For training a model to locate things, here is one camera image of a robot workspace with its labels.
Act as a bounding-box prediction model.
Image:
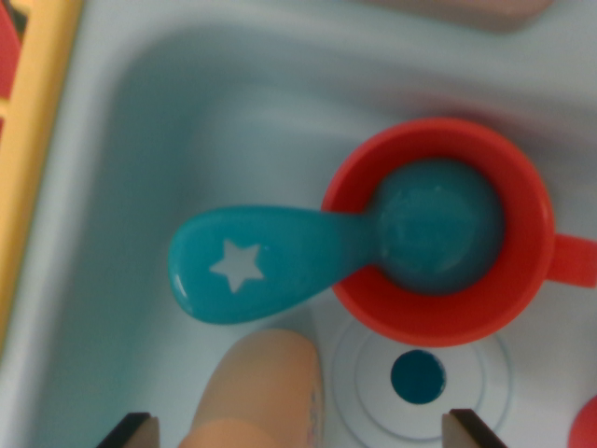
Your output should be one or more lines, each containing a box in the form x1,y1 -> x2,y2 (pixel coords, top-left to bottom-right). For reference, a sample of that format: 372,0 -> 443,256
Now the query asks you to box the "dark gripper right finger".
441,408 -> 507,448

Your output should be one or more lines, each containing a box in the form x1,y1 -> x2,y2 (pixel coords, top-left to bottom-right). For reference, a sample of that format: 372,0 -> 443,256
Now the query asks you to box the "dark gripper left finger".
95,412 -> 160,448

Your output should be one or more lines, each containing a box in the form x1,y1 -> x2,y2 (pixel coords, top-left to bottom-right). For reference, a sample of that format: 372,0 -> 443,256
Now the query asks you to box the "beige detergent bottle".
179,329 -> 323,448

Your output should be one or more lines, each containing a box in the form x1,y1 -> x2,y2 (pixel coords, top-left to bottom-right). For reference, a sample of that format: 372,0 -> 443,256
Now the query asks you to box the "light blue toy sink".
0,0 -> 597,448

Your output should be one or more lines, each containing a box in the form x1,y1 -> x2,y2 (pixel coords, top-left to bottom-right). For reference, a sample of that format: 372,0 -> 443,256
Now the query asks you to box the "red toy tumbler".
566,394 -> 597,448

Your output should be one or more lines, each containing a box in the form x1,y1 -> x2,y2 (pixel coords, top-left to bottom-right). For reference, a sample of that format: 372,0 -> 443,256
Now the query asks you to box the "red toy mug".
320,117 -> 597,349

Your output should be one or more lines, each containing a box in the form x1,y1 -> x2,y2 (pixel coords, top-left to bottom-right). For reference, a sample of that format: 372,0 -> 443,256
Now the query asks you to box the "teal spoon with white star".
167,158 -> 507,326

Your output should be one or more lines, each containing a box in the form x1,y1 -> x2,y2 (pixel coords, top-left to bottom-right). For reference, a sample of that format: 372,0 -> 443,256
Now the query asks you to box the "yellow dish rack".
0,0 -> 85,360

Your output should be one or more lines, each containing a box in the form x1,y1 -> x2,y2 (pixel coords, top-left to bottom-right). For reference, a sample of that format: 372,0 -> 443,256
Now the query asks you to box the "red toy plate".
0,0 -> 22,141

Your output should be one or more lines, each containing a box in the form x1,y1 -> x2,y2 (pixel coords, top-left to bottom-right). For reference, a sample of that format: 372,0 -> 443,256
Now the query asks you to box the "grey toy faucet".
363,0 -> 556,32

